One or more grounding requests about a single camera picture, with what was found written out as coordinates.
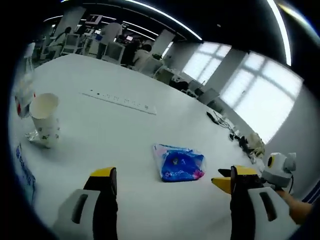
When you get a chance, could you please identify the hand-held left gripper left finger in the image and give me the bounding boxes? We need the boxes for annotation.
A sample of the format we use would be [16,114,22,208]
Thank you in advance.
[52,166,118,240]

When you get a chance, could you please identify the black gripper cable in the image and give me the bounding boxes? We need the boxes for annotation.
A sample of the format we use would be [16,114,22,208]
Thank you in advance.
[288,172,295,194]

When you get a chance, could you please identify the beige bag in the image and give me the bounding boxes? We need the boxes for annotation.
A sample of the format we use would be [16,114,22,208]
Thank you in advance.
[246,131,266,161]

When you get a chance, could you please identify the grey office chair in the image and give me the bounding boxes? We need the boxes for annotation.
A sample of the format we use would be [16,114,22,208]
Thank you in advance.
[198,86,221,106]

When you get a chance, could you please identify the black device on table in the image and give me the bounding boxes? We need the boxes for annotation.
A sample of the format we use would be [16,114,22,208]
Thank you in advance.
[205,110,221,124]

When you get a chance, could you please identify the white recessed power strip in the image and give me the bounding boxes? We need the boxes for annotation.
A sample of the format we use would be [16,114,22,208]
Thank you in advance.
[79,88,158,116]

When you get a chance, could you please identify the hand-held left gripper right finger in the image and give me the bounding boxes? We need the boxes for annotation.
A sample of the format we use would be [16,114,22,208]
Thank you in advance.
[229,164,301,240]

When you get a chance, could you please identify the small bright window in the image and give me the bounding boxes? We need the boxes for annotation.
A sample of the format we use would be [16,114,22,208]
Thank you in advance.
[181,41,233,84]

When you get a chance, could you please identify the packaged blue mouse pad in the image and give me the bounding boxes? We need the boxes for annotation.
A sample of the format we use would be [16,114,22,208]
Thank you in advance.
[14,141,36,204]

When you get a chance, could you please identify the clear plastic water bottle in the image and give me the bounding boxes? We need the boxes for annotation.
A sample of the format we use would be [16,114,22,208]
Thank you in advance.
[13,41,39,142]

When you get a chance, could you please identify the blue tissue packet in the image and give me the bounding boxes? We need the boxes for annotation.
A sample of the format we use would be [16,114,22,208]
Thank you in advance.
[152,142,207,183]

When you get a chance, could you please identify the tangled desk cables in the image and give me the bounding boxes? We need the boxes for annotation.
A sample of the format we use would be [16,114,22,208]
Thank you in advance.
[212,112,251,154]

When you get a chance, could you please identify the large bright window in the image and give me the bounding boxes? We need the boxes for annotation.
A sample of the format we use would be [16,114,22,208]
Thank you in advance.
[219,59,304,145]

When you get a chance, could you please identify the white table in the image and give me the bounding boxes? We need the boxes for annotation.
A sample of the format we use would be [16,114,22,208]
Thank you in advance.
[7,52,288,240]

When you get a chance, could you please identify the white paper cup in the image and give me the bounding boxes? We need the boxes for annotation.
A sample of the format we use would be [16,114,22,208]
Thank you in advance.
[29,92,61,149]

